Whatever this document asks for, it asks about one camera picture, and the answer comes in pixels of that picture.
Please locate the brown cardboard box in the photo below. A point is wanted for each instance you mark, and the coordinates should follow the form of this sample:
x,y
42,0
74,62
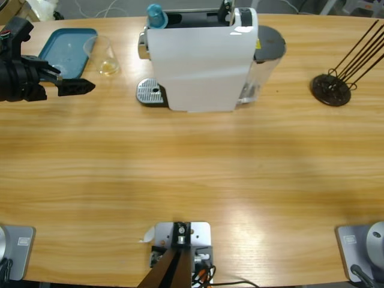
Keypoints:
x,y
12,9

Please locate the blue coffee capsule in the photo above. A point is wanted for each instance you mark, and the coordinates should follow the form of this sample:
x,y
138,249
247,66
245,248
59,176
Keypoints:
x,y
156,16

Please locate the white metal mount plate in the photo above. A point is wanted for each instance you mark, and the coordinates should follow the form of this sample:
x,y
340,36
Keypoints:
x,y
201,237

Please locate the white tape tag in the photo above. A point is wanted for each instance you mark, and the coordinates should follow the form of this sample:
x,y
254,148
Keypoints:
x,y
149,235

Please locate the black post bracket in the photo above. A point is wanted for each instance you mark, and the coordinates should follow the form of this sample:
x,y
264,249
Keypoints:
x,y
177,240

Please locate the dark brown post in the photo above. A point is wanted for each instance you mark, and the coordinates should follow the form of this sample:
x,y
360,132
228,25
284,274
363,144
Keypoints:
x,y
168,270

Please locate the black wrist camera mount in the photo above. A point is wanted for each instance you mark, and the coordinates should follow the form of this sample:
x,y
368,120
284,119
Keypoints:
x,y
16,30

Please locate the clear glass cup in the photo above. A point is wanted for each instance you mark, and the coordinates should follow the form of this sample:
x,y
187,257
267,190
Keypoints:
x,y
105,66

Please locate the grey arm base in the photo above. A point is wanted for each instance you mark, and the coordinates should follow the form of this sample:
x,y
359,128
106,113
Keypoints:
x,y
24,255
348,255

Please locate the black connector box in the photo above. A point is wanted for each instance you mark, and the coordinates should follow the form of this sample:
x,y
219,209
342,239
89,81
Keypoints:
x,y
207,250

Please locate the white capsule coffee machine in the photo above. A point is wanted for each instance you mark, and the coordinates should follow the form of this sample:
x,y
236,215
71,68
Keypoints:
x,y
198,66

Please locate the white plastic stool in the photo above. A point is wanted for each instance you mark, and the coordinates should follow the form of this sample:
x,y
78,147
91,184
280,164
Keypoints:
x,y
354,7

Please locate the teal plastic tray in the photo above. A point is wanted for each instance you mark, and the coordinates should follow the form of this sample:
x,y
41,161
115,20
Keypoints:
x,y
66,45

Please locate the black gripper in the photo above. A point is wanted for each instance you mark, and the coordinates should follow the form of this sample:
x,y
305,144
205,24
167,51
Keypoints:
x,y
18,79

